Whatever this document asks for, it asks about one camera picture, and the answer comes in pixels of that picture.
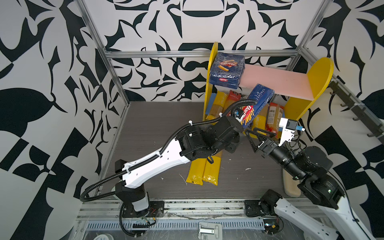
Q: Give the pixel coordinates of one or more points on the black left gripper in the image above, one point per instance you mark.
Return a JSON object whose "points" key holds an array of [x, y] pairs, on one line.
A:
{"points": [[230, 146]]}

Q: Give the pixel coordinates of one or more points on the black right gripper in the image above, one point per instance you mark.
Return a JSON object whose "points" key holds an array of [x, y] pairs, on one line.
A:
{"points": [[268, 145]]}

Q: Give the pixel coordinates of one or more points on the yellow spaghetti bag front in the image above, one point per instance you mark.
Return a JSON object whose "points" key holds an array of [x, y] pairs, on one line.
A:
{"points": [[260, 120]]}

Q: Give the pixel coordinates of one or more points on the yellow spaghetti bag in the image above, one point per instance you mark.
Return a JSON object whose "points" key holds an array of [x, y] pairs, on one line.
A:
{"points": [[260, 120], [212, 171], [196, 172], [218, 106]]}

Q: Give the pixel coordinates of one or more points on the small red spaghetti bag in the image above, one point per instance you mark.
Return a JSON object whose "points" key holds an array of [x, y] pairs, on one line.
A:
{"points": [[275, 113]]}

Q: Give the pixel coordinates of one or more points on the long red spaghetti bag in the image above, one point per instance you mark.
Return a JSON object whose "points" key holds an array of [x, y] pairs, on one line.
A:
{"points": [[231, 98]]}

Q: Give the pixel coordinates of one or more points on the yellow spaghetti bag back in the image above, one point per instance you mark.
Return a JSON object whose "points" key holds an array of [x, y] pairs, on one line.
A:
{"points": [[212, 171]]}

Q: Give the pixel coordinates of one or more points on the blue Barilla pasta box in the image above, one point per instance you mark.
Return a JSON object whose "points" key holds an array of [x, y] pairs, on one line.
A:
{"points": [[227, 70]]}

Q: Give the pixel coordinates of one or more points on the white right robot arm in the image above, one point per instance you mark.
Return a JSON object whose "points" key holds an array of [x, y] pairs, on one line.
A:
{"points": [[310, 167]]}

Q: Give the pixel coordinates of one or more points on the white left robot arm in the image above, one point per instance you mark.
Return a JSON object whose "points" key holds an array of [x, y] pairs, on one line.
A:
{"points": [[195, 140]]}

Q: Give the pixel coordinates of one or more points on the yellow pink blue shelf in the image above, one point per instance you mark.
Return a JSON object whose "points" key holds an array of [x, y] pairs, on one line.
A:
{"points": [[302, 89]]}

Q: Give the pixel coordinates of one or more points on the white clock left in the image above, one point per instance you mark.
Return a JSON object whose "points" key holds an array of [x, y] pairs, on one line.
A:
{"points": [[104, 237]]}

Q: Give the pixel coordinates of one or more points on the white latch bracket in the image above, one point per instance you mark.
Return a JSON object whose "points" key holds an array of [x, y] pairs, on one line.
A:
{"points": [[210, 231]]}

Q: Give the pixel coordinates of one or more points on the white cable duct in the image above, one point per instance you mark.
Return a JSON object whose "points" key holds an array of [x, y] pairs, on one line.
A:
{"points": [[227, 224]]}

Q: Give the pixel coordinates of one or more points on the black wall hook rail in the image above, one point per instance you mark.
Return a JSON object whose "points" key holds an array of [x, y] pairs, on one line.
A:
{"points": [[361, 110]]}

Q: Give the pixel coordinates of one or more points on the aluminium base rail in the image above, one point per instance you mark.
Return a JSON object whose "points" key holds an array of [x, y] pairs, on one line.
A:
{"points": [[109, 208]]}

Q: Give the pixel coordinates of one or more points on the aluminium cage frame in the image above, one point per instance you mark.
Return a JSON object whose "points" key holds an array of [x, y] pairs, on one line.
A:
{"points": [[165, 46]]}

